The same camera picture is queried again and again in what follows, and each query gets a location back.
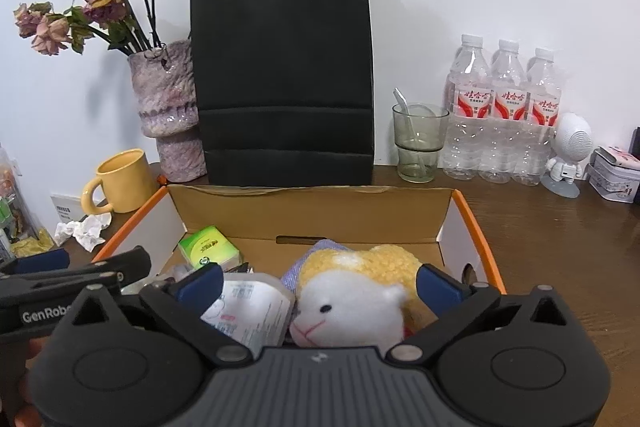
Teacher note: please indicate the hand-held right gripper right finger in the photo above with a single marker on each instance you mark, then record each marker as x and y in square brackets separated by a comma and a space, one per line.
[440, 287]

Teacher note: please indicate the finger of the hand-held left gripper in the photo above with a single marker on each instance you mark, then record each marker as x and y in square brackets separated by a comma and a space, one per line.
[125, 267]
[42, 261]

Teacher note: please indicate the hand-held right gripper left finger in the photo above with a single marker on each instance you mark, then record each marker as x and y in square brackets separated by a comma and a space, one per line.
[200, 287]

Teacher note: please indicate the clear plastic bag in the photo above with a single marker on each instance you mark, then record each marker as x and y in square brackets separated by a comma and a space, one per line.
[170, 274]

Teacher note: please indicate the green tissue pack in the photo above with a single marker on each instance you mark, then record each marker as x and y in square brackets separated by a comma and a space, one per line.
[207, 247]

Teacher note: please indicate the red cloth item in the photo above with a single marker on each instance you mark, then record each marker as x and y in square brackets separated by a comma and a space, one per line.
[407, 332]

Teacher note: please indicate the clear plastic labelled package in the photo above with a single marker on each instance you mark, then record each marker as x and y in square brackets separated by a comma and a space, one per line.
[255, 307]

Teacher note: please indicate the yellow and white plush sheep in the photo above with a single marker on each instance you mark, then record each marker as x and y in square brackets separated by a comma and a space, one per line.
[350, 302]

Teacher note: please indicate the orange-edged cardboard box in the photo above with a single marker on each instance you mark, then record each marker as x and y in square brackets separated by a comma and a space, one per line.
[350, 217]

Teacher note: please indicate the person's left hand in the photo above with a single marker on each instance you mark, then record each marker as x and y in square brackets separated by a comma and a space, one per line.
[30, 377]

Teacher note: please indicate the colourful snack packets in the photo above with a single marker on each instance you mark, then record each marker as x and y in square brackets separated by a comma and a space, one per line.
[20, 217]

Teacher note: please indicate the crumpled white tissue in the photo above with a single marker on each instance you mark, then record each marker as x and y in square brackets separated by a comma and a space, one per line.
[85, 229]

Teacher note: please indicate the white printed card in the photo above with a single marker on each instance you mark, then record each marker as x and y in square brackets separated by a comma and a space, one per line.
[65, 207]

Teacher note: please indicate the yellow ceramic mug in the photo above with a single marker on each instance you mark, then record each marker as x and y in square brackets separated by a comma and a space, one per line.
[127, 184]

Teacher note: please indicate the lavender knitted cloth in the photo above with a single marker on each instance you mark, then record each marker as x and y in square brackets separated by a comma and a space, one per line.
[295, 274]

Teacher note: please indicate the clear glass cup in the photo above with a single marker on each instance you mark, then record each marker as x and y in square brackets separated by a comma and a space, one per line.
[420, 162]

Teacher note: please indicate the red-labelled clear water bottle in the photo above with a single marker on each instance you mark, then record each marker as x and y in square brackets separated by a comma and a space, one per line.
[505, 142]
[465, 142]
[542, 82]

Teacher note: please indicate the purple textured ceramic vase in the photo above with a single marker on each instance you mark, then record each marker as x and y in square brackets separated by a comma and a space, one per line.
[165, 107]

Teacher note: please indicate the white plastic spoon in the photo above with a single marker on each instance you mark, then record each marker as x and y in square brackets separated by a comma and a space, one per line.
[402, 104]

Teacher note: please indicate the white robot figure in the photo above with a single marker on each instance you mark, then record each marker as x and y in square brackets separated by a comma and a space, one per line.
[572, 137]

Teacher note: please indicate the printed tin box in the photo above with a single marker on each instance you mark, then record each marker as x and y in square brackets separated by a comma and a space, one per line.
[612, 179]

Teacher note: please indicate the black paper bag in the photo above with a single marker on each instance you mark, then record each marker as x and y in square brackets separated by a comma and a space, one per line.
[280, 82]

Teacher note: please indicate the small black object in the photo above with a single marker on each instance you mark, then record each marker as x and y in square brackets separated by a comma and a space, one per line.
[636, 142]

